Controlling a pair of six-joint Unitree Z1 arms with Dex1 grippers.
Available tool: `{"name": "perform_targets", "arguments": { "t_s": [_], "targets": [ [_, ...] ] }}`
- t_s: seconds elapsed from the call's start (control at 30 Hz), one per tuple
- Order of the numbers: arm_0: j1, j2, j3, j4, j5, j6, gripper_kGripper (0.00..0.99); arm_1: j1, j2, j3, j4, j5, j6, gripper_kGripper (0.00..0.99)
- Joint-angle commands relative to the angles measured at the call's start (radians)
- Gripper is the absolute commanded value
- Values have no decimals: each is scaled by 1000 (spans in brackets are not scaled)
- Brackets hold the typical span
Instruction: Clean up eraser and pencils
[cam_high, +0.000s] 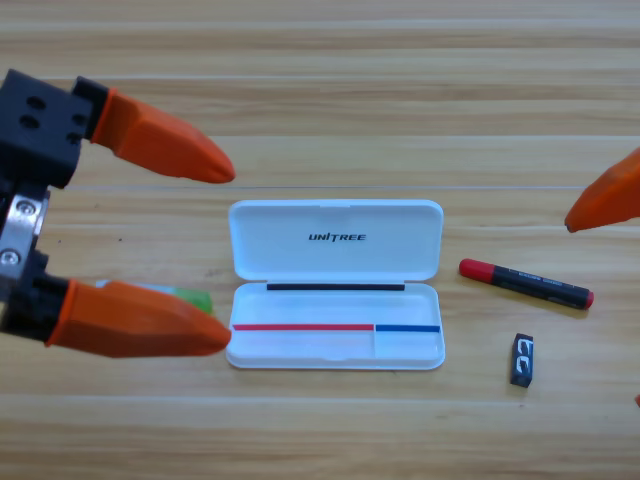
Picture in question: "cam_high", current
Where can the white Unitree pencil case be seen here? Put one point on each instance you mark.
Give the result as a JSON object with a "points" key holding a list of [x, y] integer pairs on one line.
{"points": [[335, 260]]}

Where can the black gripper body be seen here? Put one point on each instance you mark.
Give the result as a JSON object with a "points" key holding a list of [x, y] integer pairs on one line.
{"points": [[35, 140]]}

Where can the red and black marker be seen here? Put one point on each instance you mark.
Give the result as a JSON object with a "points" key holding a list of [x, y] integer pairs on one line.
{"points": [[525, 283]]}

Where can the green highlighter pen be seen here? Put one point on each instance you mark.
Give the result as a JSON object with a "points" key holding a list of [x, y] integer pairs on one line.
{"points": [[200, 300]]}

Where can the black eraser with white print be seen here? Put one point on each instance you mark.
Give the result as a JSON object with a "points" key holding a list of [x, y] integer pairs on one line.
{"points": [[523, 360]]}

